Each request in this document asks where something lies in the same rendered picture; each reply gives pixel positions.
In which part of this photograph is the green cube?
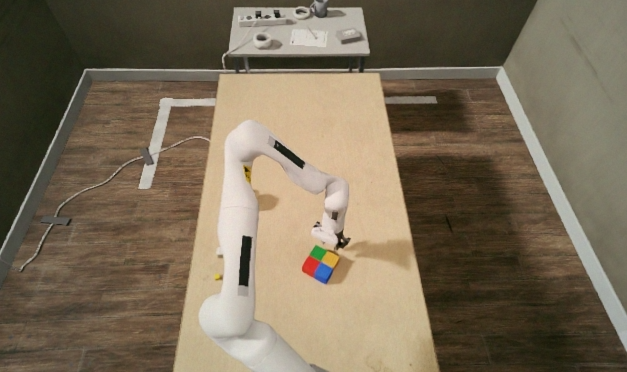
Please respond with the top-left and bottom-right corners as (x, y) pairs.
(309, 245), (327, 261)

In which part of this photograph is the red cube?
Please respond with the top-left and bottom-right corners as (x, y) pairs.
(302, 255), (321, 278)

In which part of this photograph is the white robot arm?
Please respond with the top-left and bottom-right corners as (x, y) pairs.
(199, 120), (349, 372)

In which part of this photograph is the blue cube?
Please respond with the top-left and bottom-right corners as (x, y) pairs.
(314, 262), (333, 285)

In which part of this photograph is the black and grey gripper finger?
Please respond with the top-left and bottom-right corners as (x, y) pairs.
(334, 235), (351, 251)
(313, 221), (325, 245)

